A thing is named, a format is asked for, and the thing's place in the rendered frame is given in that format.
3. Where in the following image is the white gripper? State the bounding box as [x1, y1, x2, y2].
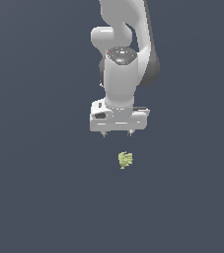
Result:
[89, 99, 151, 138]

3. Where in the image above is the small yellow-green object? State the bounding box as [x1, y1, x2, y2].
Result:
[117, 150, 134, 170]

